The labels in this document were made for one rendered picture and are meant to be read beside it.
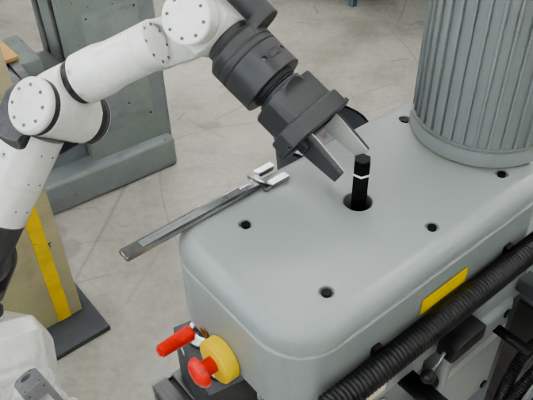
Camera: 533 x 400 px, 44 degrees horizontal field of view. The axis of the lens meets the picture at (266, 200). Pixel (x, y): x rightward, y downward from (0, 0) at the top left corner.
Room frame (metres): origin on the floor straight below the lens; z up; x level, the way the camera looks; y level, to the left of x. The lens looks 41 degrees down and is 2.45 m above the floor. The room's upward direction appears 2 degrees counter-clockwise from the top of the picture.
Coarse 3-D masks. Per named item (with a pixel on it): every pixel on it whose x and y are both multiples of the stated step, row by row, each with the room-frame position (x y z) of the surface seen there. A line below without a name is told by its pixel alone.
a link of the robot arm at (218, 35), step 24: (168, 0) 0.75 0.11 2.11; (192, 0) 0.74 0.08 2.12; (216, 0) 0.76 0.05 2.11; (240, 0) 0.76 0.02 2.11; (264, 0) 0.76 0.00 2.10; (168, 24) 0.73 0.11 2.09; (192, 24) 0.72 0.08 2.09; (216, 24) 0.73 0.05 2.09; (240, 24) 0.75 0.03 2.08; (264, 24) 0.75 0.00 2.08; (192, 48) 0.74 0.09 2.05; (216, 48) 0.73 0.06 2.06; (240, 48) 0.71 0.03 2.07; (216, 72) 0.72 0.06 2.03
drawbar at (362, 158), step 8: (360, 160) 0.63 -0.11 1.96; (368, 160) 0.63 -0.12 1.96; (360, 168) 0.63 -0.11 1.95; (368, 168) 0.63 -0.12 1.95; (360, 176) 0.62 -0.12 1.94; (352, 184) 0.63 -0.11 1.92; (360, 184) 0.62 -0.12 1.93; (352, 192) 0.63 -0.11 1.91; (360, 192) 0.62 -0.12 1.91; (352, 200) 0.63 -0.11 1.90; (360, 200) 0.62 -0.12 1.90; (352, 208) 0.63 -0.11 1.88; (360, 208) 0.63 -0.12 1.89
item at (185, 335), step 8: (184, 328) 0.58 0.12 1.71; (192, 328) 0.58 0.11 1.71; (176, 336) 0.57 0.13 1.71; (184, 336) 0.57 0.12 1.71; (192, 336) 0.57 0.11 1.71; (160, 344) 0.55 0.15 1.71; (168, 344) 0.55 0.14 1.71; (176, 344) 0.56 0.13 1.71; (184, 344) 0.56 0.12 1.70; (160, 352) 0.55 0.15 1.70; (168, 352) 0.55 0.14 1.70
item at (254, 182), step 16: (256, 176) 0.68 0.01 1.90; (288, 176) 0.68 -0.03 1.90; (240, 192) 0.65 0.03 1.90; (208, 208) 0.62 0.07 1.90; (224, 208) 0.63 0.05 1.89; (176, 224) 0.59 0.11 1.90; (192, 224) 0.59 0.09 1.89; (144, 240) 0.56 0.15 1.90; (160, 240) 0.57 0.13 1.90; (128, 256) 0.54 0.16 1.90
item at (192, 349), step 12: (192, 324) 1.03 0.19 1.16; (180, 348) 0.99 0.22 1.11; (192, 348) 0.96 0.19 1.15; (180, 360) 1.01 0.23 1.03; (192, 384) 0.94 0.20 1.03; (216, 384) 0.86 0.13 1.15; (228, 384) 0.86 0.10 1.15; (240, 384) 0.87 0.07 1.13; (204, 396) 0.87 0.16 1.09; (216, 396) 0.84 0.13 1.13; (228, 396) 0.86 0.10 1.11; (240, 396) 0.87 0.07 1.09; (252, 396) 0.88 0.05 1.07
